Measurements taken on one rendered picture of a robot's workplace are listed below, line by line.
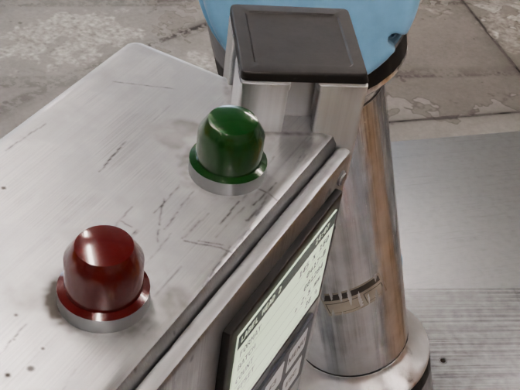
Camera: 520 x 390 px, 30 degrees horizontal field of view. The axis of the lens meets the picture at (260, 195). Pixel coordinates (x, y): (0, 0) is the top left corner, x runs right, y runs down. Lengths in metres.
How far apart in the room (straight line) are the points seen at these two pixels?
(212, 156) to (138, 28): 2.89
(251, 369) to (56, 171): 0.09
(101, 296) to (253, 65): 0.11
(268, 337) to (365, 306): 0.35
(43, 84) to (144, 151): 2.60
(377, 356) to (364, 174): 0.17
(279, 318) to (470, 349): 0.85
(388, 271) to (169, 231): 0.39
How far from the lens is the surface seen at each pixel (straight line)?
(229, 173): 0.31
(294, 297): 0.35
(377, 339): 0.71
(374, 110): 0.59
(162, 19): 3.25
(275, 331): 0.34
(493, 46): 3.42
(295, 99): 0.35
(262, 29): 0.35
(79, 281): 0.26
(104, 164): 0.32
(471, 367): 1.16
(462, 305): 1.22
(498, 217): 1.37
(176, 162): 0.32
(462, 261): 1.28
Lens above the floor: 1.68
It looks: 41 degrees down
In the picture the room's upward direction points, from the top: 9 degrees clockwise
